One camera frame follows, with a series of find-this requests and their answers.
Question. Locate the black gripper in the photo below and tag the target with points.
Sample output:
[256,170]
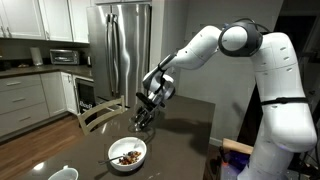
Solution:
[147,104]

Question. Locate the nuts and dried fruit mix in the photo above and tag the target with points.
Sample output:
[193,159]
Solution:
[133,157]

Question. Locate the clear glass cup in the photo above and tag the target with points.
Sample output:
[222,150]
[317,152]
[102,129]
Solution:
[140,122]

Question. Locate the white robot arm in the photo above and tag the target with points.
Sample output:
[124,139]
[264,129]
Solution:
[286,127]

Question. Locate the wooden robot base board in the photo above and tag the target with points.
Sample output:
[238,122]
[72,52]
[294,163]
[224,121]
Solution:
[236,146]

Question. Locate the white ceramic bowl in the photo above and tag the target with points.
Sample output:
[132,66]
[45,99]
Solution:
[123,146]

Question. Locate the white pitcher cup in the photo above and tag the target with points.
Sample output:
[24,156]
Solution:
[66,173]

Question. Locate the metal spoon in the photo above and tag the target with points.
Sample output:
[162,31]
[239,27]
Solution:
[111,159]

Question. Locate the cream wooden chair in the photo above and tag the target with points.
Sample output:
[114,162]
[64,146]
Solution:
[101,113]

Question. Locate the stainless steel refrigerator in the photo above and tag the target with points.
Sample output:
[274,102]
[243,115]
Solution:
[119,38]

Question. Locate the silver toaster oven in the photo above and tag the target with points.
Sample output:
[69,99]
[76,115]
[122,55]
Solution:
[64,57]

